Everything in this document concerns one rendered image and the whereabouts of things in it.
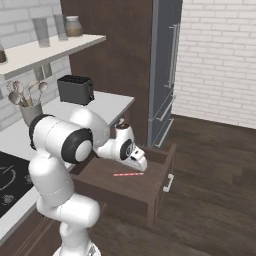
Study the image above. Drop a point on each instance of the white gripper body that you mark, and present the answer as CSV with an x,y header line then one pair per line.
x,y
139,160

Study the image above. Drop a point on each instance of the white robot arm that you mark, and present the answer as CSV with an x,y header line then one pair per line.
x,y
60,140

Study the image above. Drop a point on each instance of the red straw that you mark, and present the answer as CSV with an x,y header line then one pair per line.
x,y
128,174

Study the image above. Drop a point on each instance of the brown wooden drawer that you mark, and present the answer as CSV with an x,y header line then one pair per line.
x,y
133,186

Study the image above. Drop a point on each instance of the grey fridge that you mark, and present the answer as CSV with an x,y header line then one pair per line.
x,y
164,70

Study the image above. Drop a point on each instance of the black toaster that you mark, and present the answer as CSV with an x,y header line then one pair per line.
x,y
75,89

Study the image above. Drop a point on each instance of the tall brown cupboard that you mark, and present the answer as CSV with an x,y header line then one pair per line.
x,y
116,60

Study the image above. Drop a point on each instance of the grey utensil pot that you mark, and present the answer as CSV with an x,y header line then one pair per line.
x,y
30,113

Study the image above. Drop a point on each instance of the black hob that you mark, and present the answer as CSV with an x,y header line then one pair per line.
x,y
10,181

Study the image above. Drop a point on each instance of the brown base cupboard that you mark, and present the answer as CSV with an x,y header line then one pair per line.
x,y
30,233

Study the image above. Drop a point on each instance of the brown jar with lid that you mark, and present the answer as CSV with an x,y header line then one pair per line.
x,y
73,26

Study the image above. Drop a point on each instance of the grey wall socket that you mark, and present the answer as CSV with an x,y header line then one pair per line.
x,y
43,72

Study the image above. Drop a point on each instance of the white wall shelf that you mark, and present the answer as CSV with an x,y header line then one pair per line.
x,y
46,53

